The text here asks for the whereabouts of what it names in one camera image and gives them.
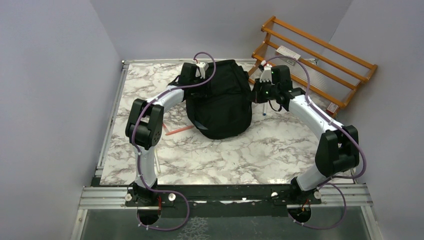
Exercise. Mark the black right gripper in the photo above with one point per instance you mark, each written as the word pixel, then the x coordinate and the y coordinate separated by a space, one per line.
pixel 255 96

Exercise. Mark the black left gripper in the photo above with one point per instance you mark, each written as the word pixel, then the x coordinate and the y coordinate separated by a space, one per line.
pixel 205 89

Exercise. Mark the black student bag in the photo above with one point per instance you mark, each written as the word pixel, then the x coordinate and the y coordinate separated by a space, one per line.
pixel 226 111

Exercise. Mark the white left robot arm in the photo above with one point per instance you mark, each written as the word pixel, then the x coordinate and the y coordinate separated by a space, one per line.
pixel 144 125

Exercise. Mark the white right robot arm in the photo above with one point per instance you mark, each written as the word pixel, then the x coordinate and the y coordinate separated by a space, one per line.
pixel 337 150

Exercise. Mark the blue white marker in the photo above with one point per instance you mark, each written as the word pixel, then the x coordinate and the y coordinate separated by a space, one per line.
pixel 264 109

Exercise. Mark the salmon pink pencil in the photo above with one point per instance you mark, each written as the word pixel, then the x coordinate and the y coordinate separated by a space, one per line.
pixel 179 130

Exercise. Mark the orange wooden shelf rack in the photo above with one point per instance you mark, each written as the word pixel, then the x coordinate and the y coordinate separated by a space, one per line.
pixel 335 74

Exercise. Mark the small red white box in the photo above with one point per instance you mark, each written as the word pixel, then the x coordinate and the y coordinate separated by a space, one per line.
pixel 332 108

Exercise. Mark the pale yellow pencil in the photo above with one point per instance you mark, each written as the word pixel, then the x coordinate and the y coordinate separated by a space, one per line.
pixel 158 167

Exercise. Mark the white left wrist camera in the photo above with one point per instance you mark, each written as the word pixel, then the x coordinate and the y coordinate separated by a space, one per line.
pixel 201 68

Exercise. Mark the black metal base rail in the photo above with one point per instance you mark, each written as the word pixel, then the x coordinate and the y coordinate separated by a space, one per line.
pixel 204 201

